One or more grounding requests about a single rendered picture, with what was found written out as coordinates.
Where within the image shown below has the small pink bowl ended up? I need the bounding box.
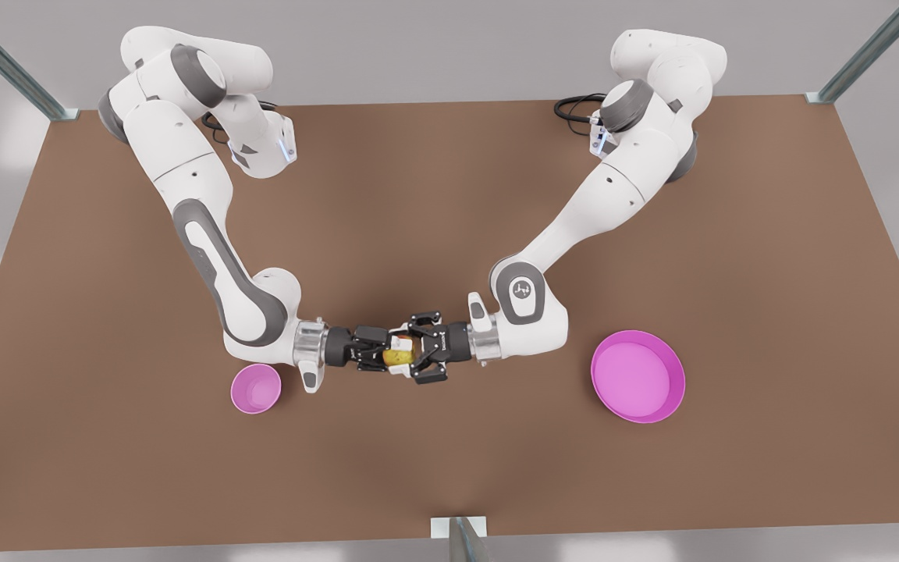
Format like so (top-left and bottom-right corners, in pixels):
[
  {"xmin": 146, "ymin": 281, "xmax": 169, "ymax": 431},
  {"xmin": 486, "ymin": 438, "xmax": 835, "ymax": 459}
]
[{"xmin": 230, "ymin": 363, "xmax": 283, "ymax": 415}]

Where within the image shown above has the pink plate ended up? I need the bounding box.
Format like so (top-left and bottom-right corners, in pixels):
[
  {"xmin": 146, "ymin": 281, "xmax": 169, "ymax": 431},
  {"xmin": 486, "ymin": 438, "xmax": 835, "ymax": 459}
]
[{"xmin": 590, "ymin": 329, "xmax": 687, "ymax": 425}]

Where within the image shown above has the silver frame post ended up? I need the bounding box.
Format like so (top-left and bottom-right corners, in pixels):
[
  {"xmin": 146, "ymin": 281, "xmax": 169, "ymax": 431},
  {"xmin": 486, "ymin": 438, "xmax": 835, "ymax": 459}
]
[
  {"xmin": 429, "ymin": 515, "xmax": 490, "ymax": 562},
  {"xmin": 0, "ymin": 0, "xmax": 80, "ymax": 123},
  {"xmin": 805, "ymin": 0, "xmax": 899, "ymax": 105}
]

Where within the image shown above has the black cable loop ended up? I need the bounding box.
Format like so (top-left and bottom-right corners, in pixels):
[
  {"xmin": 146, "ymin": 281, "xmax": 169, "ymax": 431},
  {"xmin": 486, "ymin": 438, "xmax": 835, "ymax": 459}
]
[
  {"xmin": 553, "ymin": 93, "xmax": 608, "ymax": 126},
  {"xmin": 201, "ymin": 99, "xmax": 279, "ymax": 146}
]

